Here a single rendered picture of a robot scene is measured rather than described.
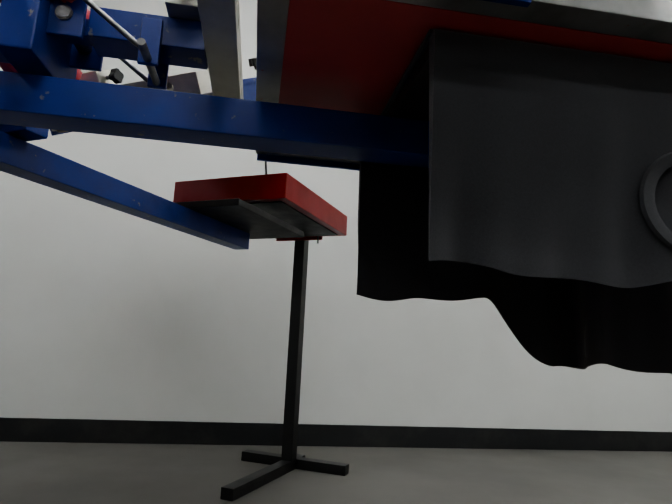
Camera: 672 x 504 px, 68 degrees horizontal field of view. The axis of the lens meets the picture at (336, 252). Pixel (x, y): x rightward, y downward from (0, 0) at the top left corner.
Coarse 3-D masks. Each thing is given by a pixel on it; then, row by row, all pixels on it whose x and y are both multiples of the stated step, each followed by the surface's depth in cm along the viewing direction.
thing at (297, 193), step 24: (192, 192) 180; (216, 192) 176; (240, 192) 173; (264, 192) 169; (288, 192) 168; (312, 192) 187; (288, 216) 190; (312, 216) 189; (336, 216) 211; (288, 240) 231
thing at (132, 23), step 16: (96, 16) 75; (112, 16) 76; (128, 16) 76; (144, 16) 77; (160, 16) 77; (96, 32) 75; (112, 32) 75; (128, 32) 76; (176, 32) 77; (192, 32) 77; (96, 48) 78; (112, 48) 78; (128, 48) 78; (160, 48) 77; (176, 48) 77; (192, 48) 77; (176, 64) 82; (192, 64) 81
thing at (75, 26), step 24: (24, 0) 69; (48, 0) 72; (0, 24) 68; (24, 24) 68; (48, 24) 72; (72, 24) 73; (0, 48) 68; (24, 48) 68; (48, 48) 73; (72, 48) 81; (24, 72) 74; (48, 72) 74; (72, 72) 82
